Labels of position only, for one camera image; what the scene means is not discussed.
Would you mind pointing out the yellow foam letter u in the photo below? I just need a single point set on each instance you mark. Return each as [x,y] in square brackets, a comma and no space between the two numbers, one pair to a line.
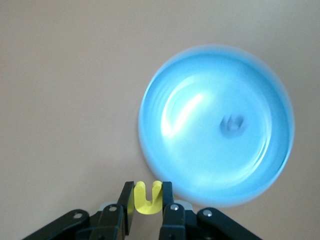
[147,208]

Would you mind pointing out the blue round plate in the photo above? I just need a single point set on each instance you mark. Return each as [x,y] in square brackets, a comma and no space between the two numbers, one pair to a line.
[200,150]

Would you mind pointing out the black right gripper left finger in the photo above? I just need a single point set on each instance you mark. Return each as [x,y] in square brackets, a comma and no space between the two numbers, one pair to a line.
[127,200]

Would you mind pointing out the blue foam letter a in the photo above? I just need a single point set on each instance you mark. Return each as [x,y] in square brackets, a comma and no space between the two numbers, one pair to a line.
[226,130]

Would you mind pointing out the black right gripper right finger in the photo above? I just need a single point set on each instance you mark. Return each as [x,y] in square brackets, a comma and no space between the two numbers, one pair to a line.
[168,197]

